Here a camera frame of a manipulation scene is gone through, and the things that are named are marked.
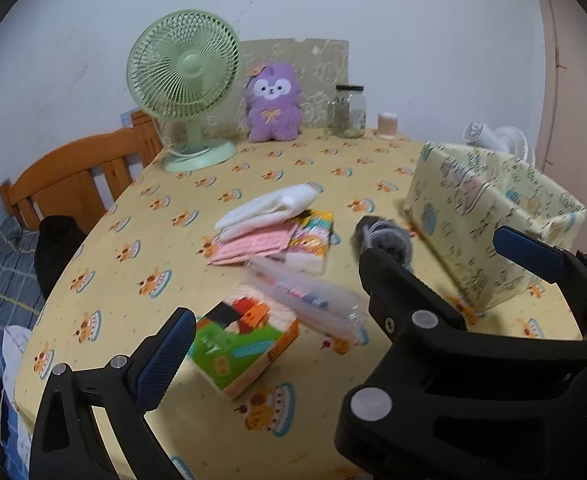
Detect green desk fan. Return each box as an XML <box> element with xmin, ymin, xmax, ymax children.
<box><xmin>126</xmin><ymin>9</ymin><xmax>240</xmax><ymax>174</ymax></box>

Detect cotton swab container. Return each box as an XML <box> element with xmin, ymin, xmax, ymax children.
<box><xmin>376</xmin><ymin>112</ymin><xmax>399</xmax><ymax>141</ymax></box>

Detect wooden chair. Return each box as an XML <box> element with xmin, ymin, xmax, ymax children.
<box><xmin>0</xmin><ymin>110</ymin><xmax>162</xmax><ymax>233</ymax></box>

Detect black clothing on chair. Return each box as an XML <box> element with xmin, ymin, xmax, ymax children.
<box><xmin>34</xmin><ymin>216</ymin><xmax>86</xmax><ymax>300</ymax></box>

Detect beige door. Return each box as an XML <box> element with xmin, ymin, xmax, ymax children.
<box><xmin>536</xmin><ymin>0</ymin><xmax>587</xmax><ymax>252</ymax></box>

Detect green tissue pack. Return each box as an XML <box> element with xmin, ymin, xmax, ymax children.
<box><xmin>189</xmin><ymin>285</ymin><xmax>300</xmax><ymax>399</ymax></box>

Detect purple plush toy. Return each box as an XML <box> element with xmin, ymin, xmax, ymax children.
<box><xmin>244</xmin><ymin>62</ymin><xmax>303</xmax><ymax>143</ymax></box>

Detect patterned fabric storage box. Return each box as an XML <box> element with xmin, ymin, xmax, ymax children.
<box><xmin>405</xmin><ymin>142</ymin><xmax>587</xmax><ymax>311</ymax></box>

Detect white standing fan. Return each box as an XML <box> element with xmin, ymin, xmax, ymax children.
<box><xmin>463</xmin><ymin>122</ymin><xmax>535</xmax><ymax>166</ymax></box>

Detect clear plastic bag pack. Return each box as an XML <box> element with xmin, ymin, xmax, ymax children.
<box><xmin>244</xmin><ymin>257</ymin><xmax>369</xmax><ymax>346</ymax></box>

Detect glass jar with lid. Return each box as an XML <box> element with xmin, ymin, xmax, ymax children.
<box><xmin>327</xmin><ymin>84</ymin><xmax>367</xmax><ymax>139</ymax></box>

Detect white cloth on floor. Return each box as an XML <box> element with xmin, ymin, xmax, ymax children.
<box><xmin>2</xmin><ymin>325</ymin><xmax>32</xmax><ymax>410</ymax></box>

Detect yellow cake-pattern tablecloth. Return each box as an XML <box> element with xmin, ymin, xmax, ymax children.
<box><xmin>14</xmin><ymin>130</ymin><xmax>579</xmax><ymax>479</ymax></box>

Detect grey fuzzy socks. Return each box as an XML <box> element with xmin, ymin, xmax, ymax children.
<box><xmin>353</xmin><ymin>216</ymin><xmax>414</xmax><ymax>270</ymax></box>

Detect blue plaid bedding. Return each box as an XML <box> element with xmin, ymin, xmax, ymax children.
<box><xmin>0</xmin><ymin>217</ymin><xmax>45</xmax><ymax>344</ymax></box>

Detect pink packet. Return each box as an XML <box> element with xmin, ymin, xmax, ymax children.
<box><xmin>208</xmin><ymin>220</ymin><xmax>295</xmax><ymax>266</ymax></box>

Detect white towel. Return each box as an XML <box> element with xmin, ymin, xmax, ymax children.
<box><xmin>214</xmin><ymin>184</ymin><xmax>318</xmax><ymax>242</ymax></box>

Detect patterned cardboard backboard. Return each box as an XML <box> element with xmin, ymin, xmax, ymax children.
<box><xmin>201</xmin><ymin>38</ymin><xmax>349</xmax><ymax>140</ymax></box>

